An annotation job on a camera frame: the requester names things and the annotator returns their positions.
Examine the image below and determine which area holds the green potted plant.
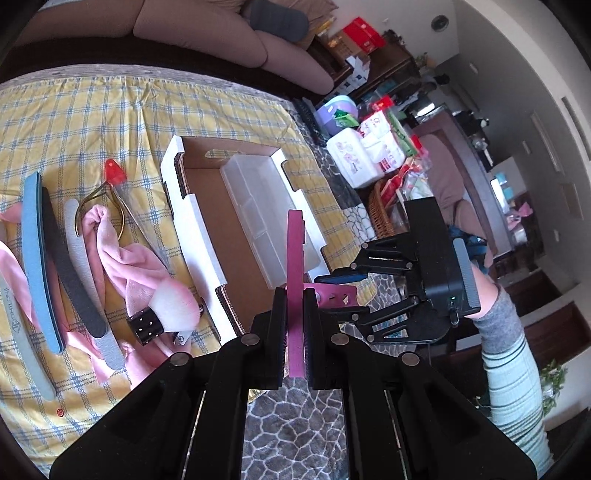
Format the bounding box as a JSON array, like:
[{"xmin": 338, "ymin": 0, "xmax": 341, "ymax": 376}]
[{"xmin": 540, "ymin": 364, "xmax": 568, "ymax": 416}]

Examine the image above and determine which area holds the pink satin ribbon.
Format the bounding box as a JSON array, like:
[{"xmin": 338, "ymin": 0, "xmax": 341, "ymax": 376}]
[{"xmin": 0, "ymin": 205, "xmax": 65, "ymax": 333}]

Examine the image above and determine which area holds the pink bristle black handle brush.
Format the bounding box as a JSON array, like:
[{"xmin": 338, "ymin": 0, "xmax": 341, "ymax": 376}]
[{"xmin": 126, "ymin": 284, "xmax": 204, "ymax": 347}]

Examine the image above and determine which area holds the person's right forearm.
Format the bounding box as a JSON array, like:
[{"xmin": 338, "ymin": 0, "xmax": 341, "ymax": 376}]
[{"xmin": 471, "ymin": 272, "xmax": 555, "ymax": 476}]

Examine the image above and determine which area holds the pink cloth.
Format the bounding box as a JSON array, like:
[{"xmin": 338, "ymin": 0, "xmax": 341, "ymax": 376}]
[{"xmin": 81, "ymin": 204, "xmax": 185, "ymax": 384}]

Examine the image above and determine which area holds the grey nail file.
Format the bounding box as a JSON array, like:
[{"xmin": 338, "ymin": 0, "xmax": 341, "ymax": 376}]
[{"xmin": 64, "ymin": 198, "xmax": 126, "ymax": 370}]

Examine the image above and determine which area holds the red capped clear tool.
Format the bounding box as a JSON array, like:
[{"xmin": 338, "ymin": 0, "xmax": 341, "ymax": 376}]
[{"xmin": 104, "ymin": 159, "xmax": 171, "ymax": 268}]

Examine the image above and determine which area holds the blue nail file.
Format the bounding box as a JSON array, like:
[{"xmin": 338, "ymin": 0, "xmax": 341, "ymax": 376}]
[{"xmin": 21, "ymin": 172, "xmax": 65, "ymax": 355}]

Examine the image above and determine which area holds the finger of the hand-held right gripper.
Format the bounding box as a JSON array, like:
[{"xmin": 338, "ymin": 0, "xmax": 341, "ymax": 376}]
[
  {"xmin": 318, "ymin": 295, "xmax": 435, "ymax": 344},
  {"xmin": 315, "ymin": 233, "xmax": 419, "ymax": 296}
]

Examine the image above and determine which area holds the grey cushion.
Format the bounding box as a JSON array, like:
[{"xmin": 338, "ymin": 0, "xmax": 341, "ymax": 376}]
[{"xmin": 249, "ymin": 0, "xmax": 309, "ymax": 42}]

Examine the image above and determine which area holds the black nail file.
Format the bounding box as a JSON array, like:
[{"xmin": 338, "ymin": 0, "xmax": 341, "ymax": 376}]
[{"xmin": 41, "ymin": 187, "xmax": 109, "ymax": 340}]

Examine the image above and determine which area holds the pink nail buffer block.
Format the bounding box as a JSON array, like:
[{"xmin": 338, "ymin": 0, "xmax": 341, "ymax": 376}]
[{"xmin": 286, "ymin": 209, "xmax": 308, "ymax": 377}]

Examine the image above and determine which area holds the yellow checked tablecloth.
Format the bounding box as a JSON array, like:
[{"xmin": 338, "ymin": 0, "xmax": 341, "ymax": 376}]
[{"xmin": 0, "ymin": 74, "xmax": 379, "ymax": 476}]

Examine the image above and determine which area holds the white cardboard box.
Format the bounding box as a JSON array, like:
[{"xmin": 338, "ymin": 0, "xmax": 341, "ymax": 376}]
[{"xmin": 161, "ymin": 135, "xmax": 328, "ymax": 337}]

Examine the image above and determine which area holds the brown sofa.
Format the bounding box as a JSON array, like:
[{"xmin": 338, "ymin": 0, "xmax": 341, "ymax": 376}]
[{"xmin": 14, "ymin": 0, "xmax": 335, "ymax": 95}]

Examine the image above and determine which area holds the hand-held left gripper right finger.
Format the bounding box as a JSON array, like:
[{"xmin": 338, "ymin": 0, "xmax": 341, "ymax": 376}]
[{"xmin": 302, "ymin": 288, "xmax": 539, "ymax": 480}]

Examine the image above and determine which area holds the purple container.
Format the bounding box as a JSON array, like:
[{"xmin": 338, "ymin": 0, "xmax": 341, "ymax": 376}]
[{"xmin": 315, "ymin": 95, "xmax": 358, "ymax": 139}]

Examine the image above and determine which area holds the brown armchair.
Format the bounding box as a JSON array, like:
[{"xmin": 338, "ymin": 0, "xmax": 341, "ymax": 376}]
[{"xmin": 416, "ymin": 115, "xmax": 490, "ymax": 241}]

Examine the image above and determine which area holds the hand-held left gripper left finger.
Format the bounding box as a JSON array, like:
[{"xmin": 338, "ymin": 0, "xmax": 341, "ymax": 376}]
[{"xmin": 48, "ymin": 287, "xmax": 289, "ymax": 480}]

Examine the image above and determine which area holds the dark wooden cabinet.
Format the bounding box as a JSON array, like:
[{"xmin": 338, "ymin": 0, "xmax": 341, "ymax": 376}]
[{"xmin": 318, "ymin": 32, "xmax": 421, "ymax": 100}]

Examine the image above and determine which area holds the red box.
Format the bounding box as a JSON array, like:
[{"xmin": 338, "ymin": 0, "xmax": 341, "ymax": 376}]
[{"xmin": 342, "ymin": 17, "xmax": 385, "ymax": 54}]

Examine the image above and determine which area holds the wicker basket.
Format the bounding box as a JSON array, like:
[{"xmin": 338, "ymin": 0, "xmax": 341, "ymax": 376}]
[{"xmin": 368, "ymin": 178, "xmax": 411, "ymax": 241}]

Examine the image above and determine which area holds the clear plastic organizer box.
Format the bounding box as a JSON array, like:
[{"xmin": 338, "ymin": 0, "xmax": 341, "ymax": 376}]
[{"xmin": 220, "ymin": 154, "xmax": 321, "ymax": 291}]

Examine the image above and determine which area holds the white printed nail file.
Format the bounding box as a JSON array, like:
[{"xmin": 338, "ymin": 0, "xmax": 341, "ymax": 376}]
[{"xmin": 0, "ymin": 270, "xmax": 57, "ymax": 401}]

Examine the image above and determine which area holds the gold cuticle nipper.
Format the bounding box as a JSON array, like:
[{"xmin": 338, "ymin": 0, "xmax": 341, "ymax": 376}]
[{"xmin": 75, "ymin": 182, "xmax": 127, "ymax": 241}]

